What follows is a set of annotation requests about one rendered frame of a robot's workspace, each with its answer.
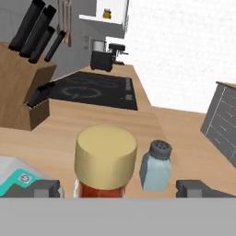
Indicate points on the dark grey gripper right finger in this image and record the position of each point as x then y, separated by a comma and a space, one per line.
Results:
193, 188

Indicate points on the wooden knife block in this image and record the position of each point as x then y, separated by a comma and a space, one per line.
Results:
23, 80

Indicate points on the black toaster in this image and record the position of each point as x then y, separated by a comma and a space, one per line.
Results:
101, 57

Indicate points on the hanging wooden utensils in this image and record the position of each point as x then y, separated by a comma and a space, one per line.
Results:
65, 19

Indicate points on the small yellow jar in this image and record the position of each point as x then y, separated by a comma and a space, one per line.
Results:
106, 14

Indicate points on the white wall cabinet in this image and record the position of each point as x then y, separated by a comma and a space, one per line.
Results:
106, 15

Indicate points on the black hob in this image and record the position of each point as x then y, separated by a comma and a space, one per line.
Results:
96, 89

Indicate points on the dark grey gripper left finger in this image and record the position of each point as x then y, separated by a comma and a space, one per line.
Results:
43, 188

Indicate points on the pale blue shaker grey top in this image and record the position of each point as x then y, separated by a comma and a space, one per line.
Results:
156, 168

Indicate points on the grey drawer unit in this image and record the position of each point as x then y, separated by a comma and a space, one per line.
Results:
221, 119

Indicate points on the white and teal box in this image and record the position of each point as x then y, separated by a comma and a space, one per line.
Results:
19, 177

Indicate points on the red bottle with tan cap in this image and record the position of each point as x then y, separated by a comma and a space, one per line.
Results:
105, 159

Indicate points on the black coffee machine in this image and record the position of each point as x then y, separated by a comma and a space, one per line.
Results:
118, 53

